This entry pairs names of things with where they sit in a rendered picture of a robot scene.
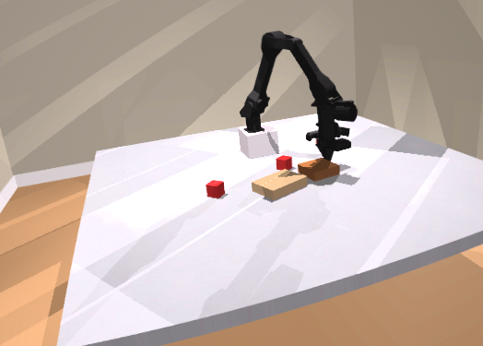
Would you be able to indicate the tan rectangular block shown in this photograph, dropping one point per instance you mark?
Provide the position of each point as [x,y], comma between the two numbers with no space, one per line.
[277,185]

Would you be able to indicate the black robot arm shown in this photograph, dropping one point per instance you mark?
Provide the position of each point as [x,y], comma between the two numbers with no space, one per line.
[322,87]

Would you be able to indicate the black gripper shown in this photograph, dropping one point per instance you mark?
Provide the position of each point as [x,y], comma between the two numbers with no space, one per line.
[326,141]

